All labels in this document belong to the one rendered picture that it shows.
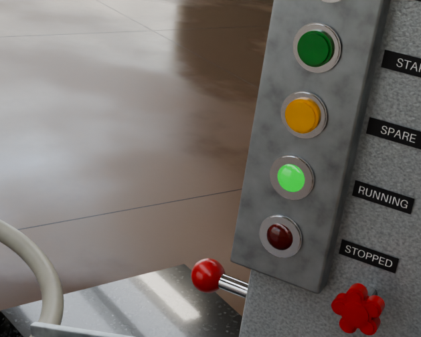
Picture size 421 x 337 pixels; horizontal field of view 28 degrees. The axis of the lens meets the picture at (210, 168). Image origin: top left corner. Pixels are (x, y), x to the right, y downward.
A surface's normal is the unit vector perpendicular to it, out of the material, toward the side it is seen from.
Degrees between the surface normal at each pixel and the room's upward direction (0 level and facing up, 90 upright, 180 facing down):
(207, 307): 0
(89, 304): 0
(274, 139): 90
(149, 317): 0
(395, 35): 90
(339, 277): 90
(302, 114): 90
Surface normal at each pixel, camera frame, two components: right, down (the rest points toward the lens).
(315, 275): -0.45, 0.30
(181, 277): 0.14, -0.91
